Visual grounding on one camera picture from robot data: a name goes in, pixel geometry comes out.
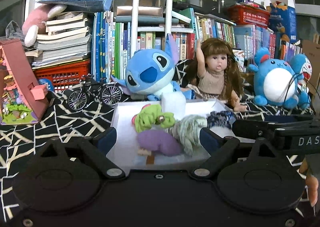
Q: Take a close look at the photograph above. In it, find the blue printed cardboard box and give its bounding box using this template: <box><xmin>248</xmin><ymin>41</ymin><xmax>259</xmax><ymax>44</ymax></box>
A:
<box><xmin>267</xmin><ymin>1</ymin><xmax>297</xmax><ymax>43</ymax></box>

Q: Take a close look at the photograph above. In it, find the person's hand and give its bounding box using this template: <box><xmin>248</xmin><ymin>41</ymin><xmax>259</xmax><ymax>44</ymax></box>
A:
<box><xmin>299</xmin><ymin>158</ymin><xmax>319</xmax><ymax>207</ymax></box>

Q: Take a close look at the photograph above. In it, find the black cable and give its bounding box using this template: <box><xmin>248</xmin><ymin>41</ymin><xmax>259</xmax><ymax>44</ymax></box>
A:
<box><xmin>282</xmin><ymin>72</ymin><xmax>313</xmax><ymax>110</ymax></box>

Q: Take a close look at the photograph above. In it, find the red plastic basket left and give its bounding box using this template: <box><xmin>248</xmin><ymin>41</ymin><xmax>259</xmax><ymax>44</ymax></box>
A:
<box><xmin>34</xmin><ymin>59</ymin><xmax>91</xmax><ymax>92</ymax></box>

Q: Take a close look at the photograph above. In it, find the pink miniature house model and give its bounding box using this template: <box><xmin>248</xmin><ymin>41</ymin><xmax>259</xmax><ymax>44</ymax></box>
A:
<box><xmin>1</xmin><ymin>39</ymin><xmax>49</xmax><ymax>125</ymax></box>

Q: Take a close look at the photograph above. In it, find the pale green floral scrunchie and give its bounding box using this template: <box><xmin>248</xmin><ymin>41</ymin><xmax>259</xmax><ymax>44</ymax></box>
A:
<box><xmin>167</xmin><ymin>115</ymin><xmax>208</xmax><ymax>156</ymax></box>

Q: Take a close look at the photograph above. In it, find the black white patterned cloth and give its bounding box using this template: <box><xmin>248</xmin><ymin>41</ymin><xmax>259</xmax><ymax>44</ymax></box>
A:
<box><xmin>0</xmin><ymin>59</ymin><xmax>316</xmax><ymax>220</ymax></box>

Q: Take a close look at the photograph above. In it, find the purple fuzzy scrunchie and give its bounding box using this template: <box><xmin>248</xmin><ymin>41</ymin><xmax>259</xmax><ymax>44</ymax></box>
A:
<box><xmin>137</xmin><ymin>129</ymin><xmax>182</xmax><ymax>157</ymax></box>

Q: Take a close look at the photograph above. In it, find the red plastic basket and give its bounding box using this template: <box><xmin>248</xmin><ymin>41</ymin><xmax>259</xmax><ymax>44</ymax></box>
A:
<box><xmin>227</xmin><ymin>5</ymin><xmax>270</xmax><ymax>28</ymax></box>
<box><xmin>34</xmin><ymin>59</ymin><xmax>91</xmax><ymax>92</ymax></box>

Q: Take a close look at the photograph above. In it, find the row of standing books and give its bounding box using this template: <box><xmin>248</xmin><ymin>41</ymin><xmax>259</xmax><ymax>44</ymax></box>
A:
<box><xmin>91</xmin><ymin>8</ymin><xmax>302</xmax><ymax>81</ymax></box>

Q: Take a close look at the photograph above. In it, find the pink white plush rabbit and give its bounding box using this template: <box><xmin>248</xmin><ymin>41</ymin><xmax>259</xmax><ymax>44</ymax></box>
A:
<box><xmin>22</xmin><ymin>4</ymin><xmax>67</xmax><ymax>48</ymax></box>

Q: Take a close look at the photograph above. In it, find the red plastic basket right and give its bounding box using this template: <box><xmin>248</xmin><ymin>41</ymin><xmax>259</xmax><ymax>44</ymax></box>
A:
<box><xmin>227</xmin><ymin>5</ymin><xmax>270</xmax><ymax>28</ymax></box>

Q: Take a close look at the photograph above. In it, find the blue round plush toy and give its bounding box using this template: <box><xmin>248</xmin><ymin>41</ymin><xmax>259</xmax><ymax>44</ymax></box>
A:
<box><xmin>247</xmin><ymin>47</ymin><xmax>310</xmax><ymax>109</ymax></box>

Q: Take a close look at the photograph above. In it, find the Doraemon plush toy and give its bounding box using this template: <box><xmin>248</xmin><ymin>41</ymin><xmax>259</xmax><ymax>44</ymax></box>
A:
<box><xmin>290</xmin><ymin>53</ymin><xmax>312</xmax><ymax>93</ymax></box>

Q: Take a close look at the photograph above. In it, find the dark blue patterned scrunchie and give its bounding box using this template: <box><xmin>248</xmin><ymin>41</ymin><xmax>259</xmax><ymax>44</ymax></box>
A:
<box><xmin>207</xmin><ymin>110</ymin><xmax>236</xmax><ymax>129</ymax></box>

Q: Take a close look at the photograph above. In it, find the green scrunchie with bell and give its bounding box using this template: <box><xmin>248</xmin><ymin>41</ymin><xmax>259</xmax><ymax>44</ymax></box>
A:
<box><xmin>134</xmin><ymin>104</ymin><xmax>176</xmax><ymax>133</ymax></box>

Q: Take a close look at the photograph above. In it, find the white shallow cardboard box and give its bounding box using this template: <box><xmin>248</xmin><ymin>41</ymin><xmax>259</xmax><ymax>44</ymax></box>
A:
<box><xmin>107</xmin><ymin>100</ymin><xmax>226</xmax><ymax>173</ymax></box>

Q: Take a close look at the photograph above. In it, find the white foam block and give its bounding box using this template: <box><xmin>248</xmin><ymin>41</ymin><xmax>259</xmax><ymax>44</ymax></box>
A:
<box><xmin>161</xmin><ymin>91</ymin><xmax>186</xmax><ymax>120</ymax></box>

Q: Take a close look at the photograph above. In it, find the stack of lying books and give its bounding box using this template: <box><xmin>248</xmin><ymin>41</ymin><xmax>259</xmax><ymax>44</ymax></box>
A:
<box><xmin>31</xmin><ymin>12</ymin><xmax>93</xmax><ymax>70</ymax></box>

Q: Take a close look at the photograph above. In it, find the brown haired baby doll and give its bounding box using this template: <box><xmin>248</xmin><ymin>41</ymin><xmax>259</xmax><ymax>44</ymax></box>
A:
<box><xmin>185</xmin><ymin>38</ymin><xmax>247</xmax><ymax>111</ymax></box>

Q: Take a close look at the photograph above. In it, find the miniature black bicycle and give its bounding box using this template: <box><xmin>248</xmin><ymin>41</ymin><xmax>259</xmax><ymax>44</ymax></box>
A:
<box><xmin>67</xmin><ymin>74</ymin><xmax>123</xmax><ymax>111</ymax></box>

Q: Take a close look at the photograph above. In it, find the blue Stitch plush toy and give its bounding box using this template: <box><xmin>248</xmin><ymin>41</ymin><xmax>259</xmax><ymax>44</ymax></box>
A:
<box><xmin>111</xmin><ymin>33</ymin><xmax>181</xmax><ymax>101</ymax></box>

